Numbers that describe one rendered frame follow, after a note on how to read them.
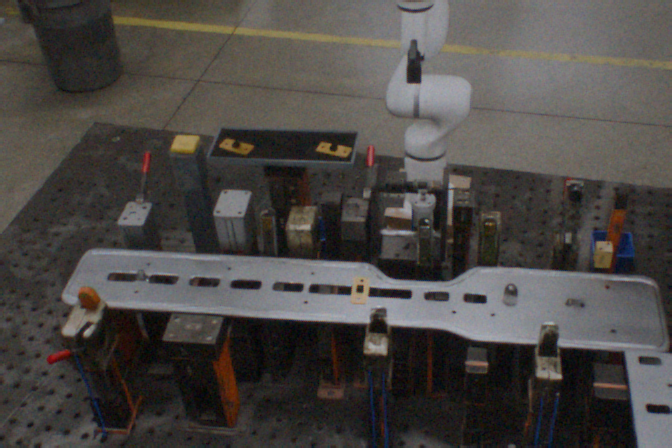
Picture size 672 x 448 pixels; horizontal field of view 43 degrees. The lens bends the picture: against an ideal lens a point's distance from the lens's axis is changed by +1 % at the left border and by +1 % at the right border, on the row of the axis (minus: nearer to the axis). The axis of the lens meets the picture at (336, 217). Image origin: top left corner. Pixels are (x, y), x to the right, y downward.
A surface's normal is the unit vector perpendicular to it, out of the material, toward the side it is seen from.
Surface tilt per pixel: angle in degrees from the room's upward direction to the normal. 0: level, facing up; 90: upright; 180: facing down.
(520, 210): 0
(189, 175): 90
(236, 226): 90
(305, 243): 90
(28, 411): 0
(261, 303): 0
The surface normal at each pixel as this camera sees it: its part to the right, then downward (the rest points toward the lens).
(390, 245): -0.07, -0.75
